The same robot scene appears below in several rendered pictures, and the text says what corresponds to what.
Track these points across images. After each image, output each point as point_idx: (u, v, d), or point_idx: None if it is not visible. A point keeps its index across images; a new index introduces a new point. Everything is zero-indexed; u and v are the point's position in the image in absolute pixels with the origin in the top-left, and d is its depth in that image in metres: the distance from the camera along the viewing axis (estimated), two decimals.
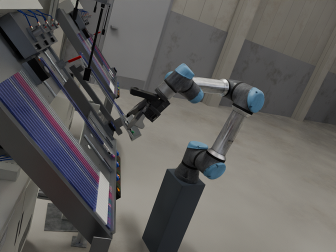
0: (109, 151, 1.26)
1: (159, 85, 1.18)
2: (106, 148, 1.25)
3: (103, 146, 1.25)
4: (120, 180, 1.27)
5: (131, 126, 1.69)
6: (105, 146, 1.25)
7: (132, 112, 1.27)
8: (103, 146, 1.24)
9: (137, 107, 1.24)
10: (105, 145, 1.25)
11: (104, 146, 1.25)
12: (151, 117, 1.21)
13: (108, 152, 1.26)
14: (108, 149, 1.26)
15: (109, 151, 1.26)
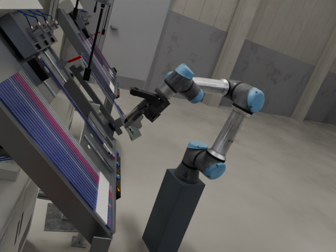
0: (109, 151, 1.26)
1: (159, 85, 1.18)
2: (106, 148, 1.25)
3: (103, 146, 1.25)
4: (120, 180, 1.27)
5: (131, 126, 1.69)
6: (105, 146, 1.25)
7: (131, 115, 1.24)
8: (103, 146, 1.24)
9: (137, 109, 1.23)
10: (105, 145, 1.25)
11: (104, 146, 1.25)
12: (151, 117, 1.21)
13: (108, 152, 1.26)
14: (108, 149, 1.26)
15: (109, 151, 1.26)
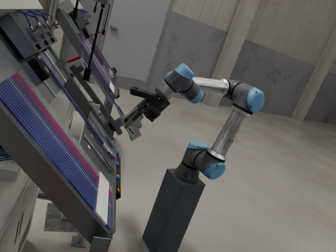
0: (109, 151, 1.26)
1: (159, 85, 1.18)
2: (106, 148, 1.25)
3: (103, 146, 1.25)
4: (120, 180, 1.27)
5: (131, 126, 1.69)
6: (105, 146, 1.25)
7: (131, 115, 1.25)
8: (103, 146, 1.24)
9: (137, 108, 1.24)
10: (105, 145, 1.25)
11: (104, 146, 1.25)
12: (151, 117, 1.21)
13: (108, 152, 1.26)
14: (108, 149, 1.26)
15: (109, 151, 1.26)
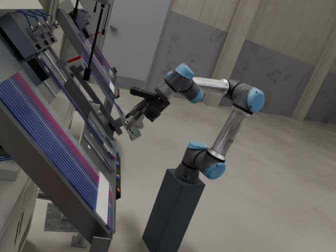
0: (109, 151, 1.26)
1: (159, 85, 1.18)
2: (106, 148, 1.25)
3: (103, 146, 1.25)
4: (120, 180, 1.27)
5: (131, 126, 1.69)
6: (105, 146, 1.25)
7: (131, 113, 1.26)
8: (103, 146, 1.24)
9: (137, 107, 1.24)
10: (105, 145, 1.25)
11: (104, 146, 1.25)
12: (151, 117, 1.21)
13: (108, 152, 1.26)
14: (108, 149, 1.26)
15: (109, 151, 1.26)
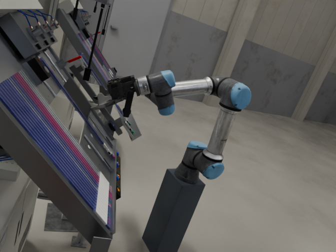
0: (109, 151, 1.26)
1: None
2: (106, 148, 1.25)
3: (103, 146, 1.25)
4: (120, 180, 1.27)
5: (131, 126, 1.69)
6: (105, 146, 1.25)
7: None
8: (103, 146, 1.24)
9: None
10: (105, 145, 1.25)
11: (104, 146, 1.25)
12: None
13: (108, 152, 1.26)
14: (108, 149, 1.26)
15: (109, 151, 1.26)
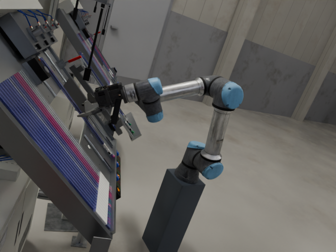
0: (109, 151, 1.26)
1: None
2: (106, 148, 1.25)
3: (103, 146, 1.25)
4: (120, 180, 1.27)
5: (131, 126, 1.69)
6: (105, 146, 1.25)
7: None
8: (103, 146, 1.24)
9: None
10: (105, 145, 1.25)
11: (104, 146, 1.25)
12: None
13: (108, 152, 1.26)
14: (108, 149, 1.26)
15: (109, 151, 1.26)
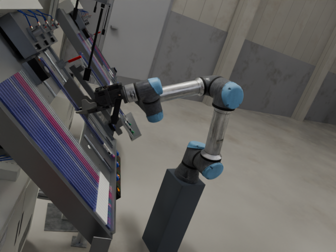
0: (109, 151, 1.26)
1: None
2: (106, 148, 1.25)
3: (103, 146, 1.25)
4: (120, 180, 1.27)
5: (131, 126, 1.69)
6: (105, 146, 1.25)
7: None
8: (103, 146, 1.24)
9: None
10: (105, 145, 1.25)
11: (104, 146, 1.25)
12: None
13: (108, 152, 1.26)
14: (108, 149, 1.26)
15: (109, 151, 1.26)
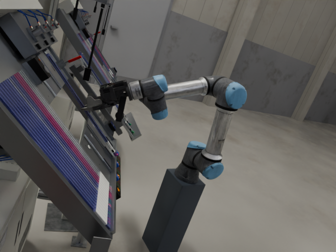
0: (112, 149, 1.26)
1: (137, 98, 1.20)
2: (110, 146, 1.25)
3: (107, 144, 1.24)
4: (120, 180, 1.27)
5: (131, 126, 1.69)
6: (109, 144, 1.25)
7: None
8: (107, 144, 1.24)
9: None
10: (109, 143, 1.25)
11: (108, 144, 1.24)
12: None
13: (112, 150, 1.26)
14: (112, 147, 1.26)
15: (112, 149, 1.26)
